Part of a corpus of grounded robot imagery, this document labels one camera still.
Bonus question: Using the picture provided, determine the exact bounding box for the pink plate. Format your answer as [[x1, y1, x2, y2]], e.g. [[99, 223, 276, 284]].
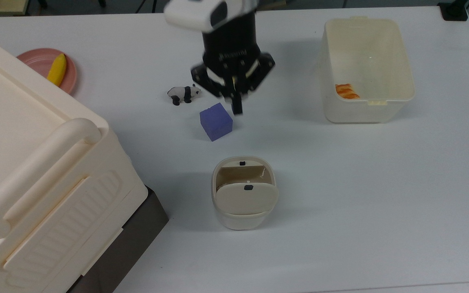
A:
[[17, 48, 77, 94]]

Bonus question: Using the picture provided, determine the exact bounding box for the bread with orange topping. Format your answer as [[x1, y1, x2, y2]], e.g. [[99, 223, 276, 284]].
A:
[[335, 83, 360, 100]]

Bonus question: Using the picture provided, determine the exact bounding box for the panda figurine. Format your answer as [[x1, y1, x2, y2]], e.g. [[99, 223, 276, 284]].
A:
[[167, 84, 202, 106]]

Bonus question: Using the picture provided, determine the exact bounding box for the black camera stand pole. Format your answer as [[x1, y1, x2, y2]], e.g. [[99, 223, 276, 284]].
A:
[[438, 0, 469, 21]]

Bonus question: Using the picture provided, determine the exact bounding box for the cream plastic storage cabinet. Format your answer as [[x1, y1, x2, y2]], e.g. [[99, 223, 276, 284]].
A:
[[0, 28, 149, 293]]

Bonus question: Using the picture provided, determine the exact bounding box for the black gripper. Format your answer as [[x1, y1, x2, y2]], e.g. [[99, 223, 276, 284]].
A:
[[191, 11, 276, 116]]

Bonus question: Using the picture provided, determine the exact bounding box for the cream lidded trash can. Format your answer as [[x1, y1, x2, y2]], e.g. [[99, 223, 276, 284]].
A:
[[211, 156, 280, 231]]

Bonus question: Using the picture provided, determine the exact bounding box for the yellow banana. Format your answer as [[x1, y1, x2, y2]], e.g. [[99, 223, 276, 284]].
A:
[[47, 53, 67, 87]]

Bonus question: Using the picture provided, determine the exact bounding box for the purple cube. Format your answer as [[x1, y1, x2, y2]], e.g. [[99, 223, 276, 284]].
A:
[[199, 103, 234, 142]]

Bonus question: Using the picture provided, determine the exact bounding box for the dark brown wooden drawer box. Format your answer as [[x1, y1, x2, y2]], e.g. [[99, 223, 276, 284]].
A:
[[67, 186, 169, 293]]

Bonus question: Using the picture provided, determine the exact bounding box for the white plastic storage bin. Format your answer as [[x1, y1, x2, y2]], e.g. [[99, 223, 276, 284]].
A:
[[317, 16, 416, 125]]

